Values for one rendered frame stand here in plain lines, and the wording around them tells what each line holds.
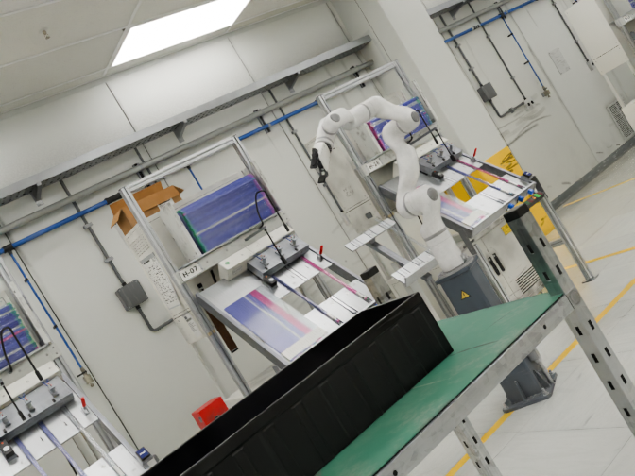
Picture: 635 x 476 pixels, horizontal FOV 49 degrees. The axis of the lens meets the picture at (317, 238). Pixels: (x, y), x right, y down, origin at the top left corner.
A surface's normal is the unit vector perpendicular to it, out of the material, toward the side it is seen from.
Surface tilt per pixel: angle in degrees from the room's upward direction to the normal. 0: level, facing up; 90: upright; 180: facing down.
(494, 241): 90
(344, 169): 90
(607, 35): 90
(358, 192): 90
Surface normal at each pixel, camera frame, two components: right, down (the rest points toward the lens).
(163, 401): 0.48, -0.27
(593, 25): -0.70, 0.44
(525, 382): -0.42, 0.28
